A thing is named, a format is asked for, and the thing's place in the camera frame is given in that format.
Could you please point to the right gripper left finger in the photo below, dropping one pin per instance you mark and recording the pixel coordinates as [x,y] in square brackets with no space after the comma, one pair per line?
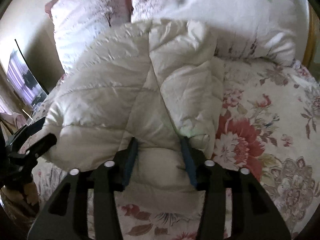
[65,214]

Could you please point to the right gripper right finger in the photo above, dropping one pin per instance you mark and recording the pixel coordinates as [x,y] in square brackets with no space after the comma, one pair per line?
[254,215]

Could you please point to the white puffer down jacket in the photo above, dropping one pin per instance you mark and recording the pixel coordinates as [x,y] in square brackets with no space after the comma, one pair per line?
[156,81]

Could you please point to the dark monitor screen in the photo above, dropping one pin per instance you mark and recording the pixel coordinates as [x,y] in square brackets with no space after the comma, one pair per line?
[24,83]

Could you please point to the floral bed quilt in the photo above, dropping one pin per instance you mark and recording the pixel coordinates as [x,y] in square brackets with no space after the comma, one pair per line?
[269,124]

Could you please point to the pink tree-print pillow far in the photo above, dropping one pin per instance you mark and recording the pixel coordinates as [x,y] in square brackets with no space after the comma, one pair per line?
[78,22]

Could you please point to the pink tree-print pillow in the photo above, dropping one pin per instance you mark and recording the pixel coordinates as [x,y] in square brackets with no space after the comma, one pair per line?
[275,29]
[78,22]

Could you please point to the pink tree-print pillow near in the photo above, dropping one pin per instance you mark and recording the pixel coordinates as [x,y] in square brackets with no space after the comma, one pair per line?
[275,29]

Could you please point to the wooden headboard frame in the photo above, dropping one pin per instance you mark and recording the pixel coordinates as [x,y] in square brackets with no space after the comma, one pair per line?
[311,54]

